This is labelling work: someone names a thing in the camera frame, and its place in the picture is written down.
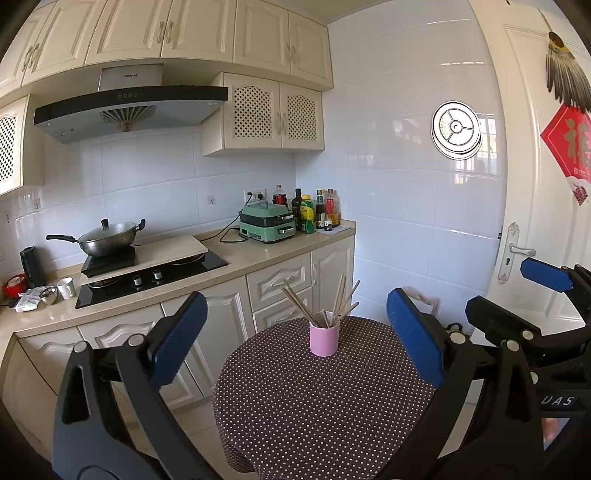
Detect round wall vent cover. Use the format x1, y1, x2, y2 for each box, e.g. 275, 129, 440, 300
431, 100, 482, 161

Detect grey range hood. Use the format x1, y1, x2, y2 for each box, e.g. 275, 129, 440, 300
33, 65, 229, 145

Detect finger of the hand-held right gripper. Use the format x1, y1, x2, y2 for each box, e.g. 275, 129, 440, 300
465, 295, 557, 358
520, 257, 591, 301

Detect narrow cream lattice door cabinet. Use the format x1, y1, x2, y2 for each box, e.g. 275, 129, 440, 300
0, 95, 45, 197

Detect black induction cooker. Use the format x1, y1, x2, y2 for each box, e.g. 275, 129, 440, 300
81, 246, 139, 278

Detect hanging feather decoration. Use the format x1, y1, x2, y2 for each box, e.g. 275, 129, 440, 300
546, 31, 591, 114

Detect red diamond door decoration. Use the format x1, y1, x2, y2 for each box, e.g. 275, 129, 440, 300
540, 104, 591, 207

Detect black power cable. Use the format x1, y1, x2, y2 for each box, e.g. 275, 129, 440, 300
218, 191, 254, 244

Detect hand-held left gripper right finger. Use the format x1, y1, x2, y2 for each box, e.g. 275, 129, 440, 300
379, 287, 546, 480

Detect green yellow squeeze bottle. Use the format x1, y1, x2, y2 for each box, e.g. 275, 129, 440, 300
300, 195, 316, 234

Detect clear plastic packets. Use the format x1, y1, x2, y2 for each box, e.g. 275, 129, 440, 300
9, 288, 44, 313

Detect red container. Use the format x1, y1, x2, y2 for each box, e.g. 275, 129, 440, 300
1, 273, 27, 298

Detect black kettle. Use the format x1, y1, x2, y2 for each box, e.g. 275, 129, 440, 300
19, 246, 47, 289

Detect bunch of wooden chopsticks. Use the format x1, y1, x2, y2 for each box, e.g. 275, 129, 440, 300
281, 274, 361, 328

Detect pink cup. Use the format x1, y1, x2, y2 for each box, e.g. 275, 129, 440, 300
309, 311, 341, 357

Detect cream upper wall cabinets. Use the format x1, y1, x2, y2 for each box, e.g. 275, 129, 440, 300
0, 0, 334, 100

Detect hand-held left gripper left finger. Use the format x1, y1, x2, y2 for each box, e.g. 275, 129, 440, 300
52, 292, 208, 480

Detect green electric grill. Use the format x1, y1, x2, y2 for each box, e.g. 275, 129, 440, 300
239, 204, 297, 244

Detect black glass gas cooktop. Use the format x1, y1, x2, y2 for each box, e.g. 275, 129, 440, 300
75, 251, 229, 309

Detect silver door handle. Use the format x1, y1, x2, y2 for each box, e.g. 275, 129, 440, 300
498, 222, 536, 284

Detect cream base kitchen cabinets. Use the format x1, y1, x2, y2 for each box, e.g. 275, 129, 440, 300
0, 220, 357, 462

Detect wide cream lattice door cabinet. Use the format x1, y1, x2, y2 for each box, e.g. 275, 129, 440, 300
202, 72, 324, 157

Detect red label sauce bottle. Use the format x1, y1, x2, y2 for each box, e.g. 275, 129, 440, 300
325, 189, 340, 227

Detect steel wok with lid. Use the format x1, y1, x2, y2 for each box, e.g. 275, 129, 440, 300
46, 218, 146, 258

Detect white printed bag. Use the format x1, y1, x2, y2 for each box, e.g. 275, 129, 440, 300
406, 286, 440, 319

